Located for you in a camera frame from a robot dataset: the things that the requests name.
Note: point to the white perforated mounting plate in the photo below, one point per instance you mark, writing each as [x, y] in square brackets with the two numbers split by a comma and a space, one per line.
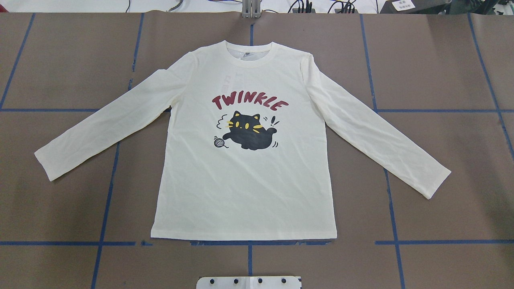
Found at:
[250, 282]

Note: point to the grey aluminium frame post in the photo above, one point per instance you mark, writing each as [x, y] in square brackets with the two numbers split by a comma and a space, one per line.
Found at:
[251, 9]

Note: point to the black box with label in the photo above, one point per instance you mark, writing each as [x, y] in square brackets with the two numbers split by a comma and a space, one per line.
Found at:
[415, 6]

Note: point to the cream long-sleeve cat shirt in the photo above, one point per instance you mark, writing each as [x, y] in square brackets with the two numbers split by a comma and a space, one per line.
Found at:
[246, 152]

